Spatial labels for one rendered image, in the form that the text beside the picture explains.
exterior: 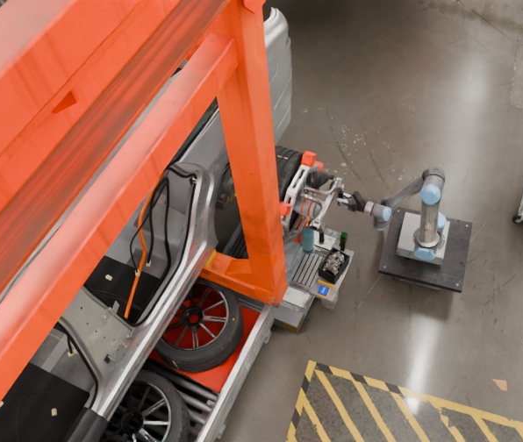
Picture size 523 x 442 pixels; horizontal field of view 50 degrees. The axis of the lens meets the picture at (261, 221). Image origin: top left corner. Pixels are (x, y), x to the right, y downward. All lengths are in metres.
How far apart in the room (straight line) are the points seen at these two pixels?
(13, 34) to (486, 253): 4.28
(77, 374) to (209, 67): 2.26
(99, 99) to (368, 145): 3.99
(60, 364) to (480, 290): 3.05
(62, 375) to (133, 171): 2.17
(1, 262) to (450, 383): 3.47
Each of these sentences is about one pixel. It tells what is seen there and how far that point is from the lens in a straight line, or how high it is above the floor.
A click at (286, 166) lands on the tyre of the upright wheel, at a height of 1.18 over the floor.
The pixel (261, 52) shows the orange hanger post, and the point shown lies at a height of 2.59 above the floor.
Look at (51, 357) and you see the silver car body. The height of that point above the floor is 0.79.
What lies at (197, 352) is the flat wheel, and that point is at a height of 0.50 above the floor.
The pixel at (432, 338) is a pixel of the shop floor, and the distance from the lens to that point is 4.37.
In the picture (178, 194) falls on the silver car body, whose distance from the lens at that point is 3.62.
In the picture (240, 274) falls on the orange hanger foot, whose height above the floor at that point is 0.78.
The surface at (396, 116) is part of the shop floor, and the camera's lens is 5.56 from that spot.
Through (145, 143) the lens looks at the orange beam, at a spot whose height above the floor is 2.73.
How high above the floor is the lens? 3.99
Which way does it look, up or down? 56 degrees down
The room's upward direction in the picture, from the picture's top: 8 degrees counter-clockwise
